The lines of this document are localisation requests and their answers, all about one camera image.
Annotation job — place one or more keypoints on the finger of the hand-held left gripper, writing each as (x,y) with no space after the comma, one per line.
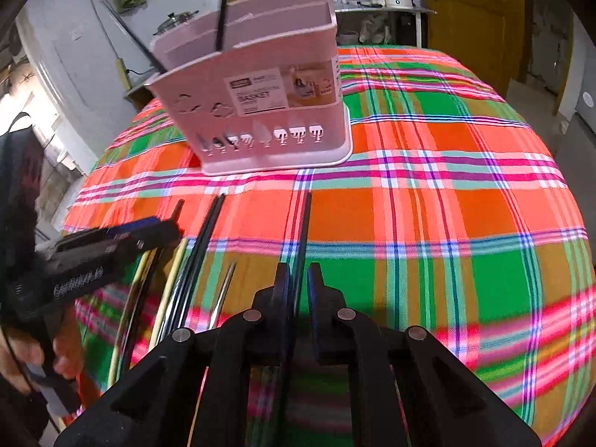
(135,227)
(156,237)

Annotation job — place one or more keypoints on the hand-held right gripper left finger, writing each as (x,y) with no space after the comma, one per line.
(282,288)

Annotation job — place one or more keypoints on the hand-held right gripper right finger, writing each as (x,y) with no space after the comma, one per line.
(315,293)

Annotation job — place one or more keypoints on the cream chopstick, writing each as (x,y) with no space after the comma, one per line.
(179,256)

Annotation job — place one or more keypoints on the black chopstick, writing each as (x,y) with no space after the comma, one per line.
(213,223)
(222,14)
(302,233)
(206,223)

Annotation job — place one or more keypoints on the pink plastic utensil basket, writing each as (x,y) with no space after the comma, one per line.
(279,116)

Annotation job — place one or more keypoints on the person's left hand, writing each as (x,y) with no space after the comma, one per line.
(18,354)

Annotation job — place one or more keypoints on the metal chopstick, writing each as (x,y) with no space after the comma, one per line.
(223,293)

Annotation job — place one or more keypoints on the yellow chopstick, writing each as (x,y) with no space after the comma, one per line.
(125,307)

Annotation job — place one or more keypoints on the dark cloth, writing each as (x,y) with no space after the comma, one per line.
(18,181)

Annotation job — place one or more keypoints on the plaid tablecloth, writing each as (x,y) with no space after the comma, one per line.
(419,223)

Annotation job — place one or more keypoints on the small steel shelf table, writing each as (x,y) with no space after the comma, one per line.
(139,88)

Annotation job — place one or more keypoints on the yellow power strip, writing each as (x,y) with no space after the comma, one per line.
(122,72)

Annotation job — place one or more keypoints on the steel kitchen table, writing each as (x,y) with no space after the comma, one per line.
(386,10)

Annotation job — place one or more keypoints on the yellow wooden door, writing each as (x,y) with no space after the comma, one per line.
(470,18)

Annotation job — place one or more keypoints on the silver refrigerator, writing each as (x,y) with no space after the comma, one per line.
(584,102)

